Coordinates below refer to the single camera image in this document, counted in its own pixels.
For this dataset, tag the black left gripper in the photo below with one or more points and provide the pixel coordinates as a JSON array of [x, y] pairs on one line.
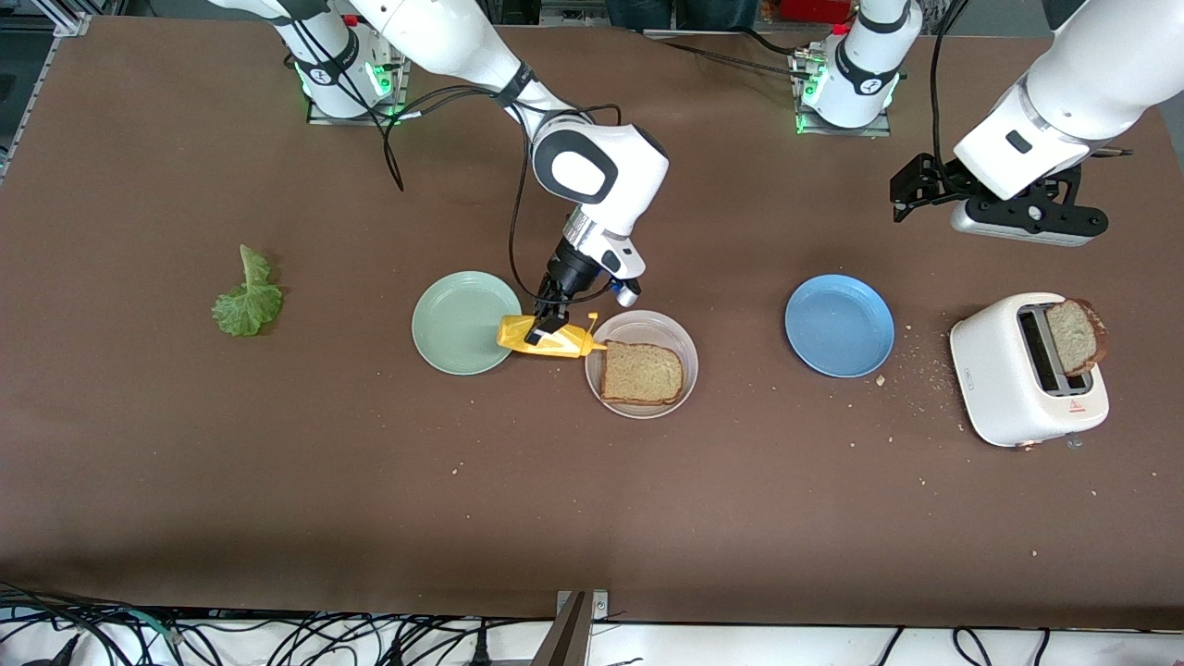
[[931, 179]]

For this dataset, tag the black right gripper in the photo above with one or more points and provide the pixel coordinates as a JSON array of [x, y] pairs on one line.
[[572, 267]]

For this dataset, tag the yellow mustard squeeze bottle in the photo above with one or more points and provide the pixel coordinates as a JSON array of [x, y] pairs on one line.
[[573, 344]]

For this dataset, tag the brown bread slice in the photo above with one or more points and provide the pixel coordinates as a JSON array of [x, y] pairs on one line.
[[1073, 335], [643, 372]]

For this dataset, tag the green lettuce leaf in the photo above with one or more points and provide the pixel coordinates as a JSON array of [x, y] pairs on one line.
[[248, 310]]

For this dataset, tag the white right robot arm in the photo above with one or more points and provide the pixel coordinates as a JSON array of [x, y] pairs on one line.
[[592, 176]]

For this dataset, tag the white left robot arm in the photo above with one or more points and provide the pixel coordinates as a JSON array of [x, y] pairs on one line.
[[1064, 102]]

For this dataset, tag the light green plate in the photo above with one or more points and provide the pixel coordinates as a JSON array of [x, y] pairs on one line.
[[458, 323]]

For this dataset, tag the beige plate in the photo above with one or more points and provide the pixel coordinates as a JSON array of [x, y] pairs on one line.
[[647, 326]]

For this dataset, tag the blue plate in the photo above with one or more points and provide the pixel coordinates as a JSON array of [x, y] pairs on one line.
[[839, 326]]

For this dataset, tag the red box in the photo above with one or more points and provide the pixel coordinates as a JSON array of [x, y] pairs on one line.
[[814, 9]]

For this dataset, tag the white toaster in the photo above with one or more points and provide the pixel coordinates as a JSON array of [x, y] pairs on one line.
[[999, 388]]

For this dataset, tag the grey metal beam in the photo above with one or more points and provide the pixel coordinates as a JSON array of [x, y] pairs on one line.
[[564, 638]]

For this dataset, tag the black power plug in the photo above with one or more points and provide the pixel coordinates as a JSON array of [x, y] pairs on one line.
[[480, 652]]

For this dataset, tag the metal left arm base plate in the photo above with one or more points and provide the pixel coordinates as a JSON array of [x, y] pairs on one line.
[[803, 120]]

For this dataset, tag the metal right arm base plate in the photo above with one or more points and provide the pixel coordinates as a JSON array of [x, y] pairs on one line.
[[400, 97]]

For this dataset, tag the small metal table bracket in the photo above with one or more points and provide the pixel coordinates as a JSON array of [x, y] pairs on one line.
[[599, 606]]

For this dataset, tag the metal frame rail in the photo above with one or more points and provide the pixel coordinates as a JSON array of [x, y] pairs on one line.
[[573, 11]]

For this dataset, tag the aluminium frame profile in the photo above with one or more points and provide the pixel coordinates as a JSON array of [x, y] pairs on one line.
[[65, 14]]

